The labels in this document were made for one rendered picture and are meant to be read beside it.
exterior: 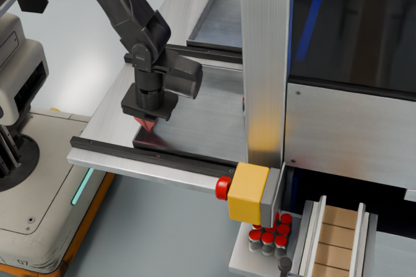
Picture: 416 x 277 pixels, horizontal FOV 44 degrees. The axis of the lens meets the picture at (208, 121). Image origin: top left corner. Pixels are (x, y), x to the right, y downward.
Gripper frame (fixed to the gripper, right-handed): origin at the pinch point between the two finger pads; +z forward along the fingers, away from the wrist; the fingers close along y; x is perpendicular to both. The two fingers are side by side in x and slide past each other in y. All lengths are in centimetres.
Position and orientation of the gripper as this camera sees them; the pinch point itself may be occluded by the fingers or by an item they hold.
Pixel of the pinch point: (150, 127)
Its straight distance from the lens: 111.3
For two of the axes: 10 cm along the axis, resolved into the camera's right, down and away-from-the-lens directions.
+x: 3.0, -7.2, 6.3
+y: 9.5, 2.8, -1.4
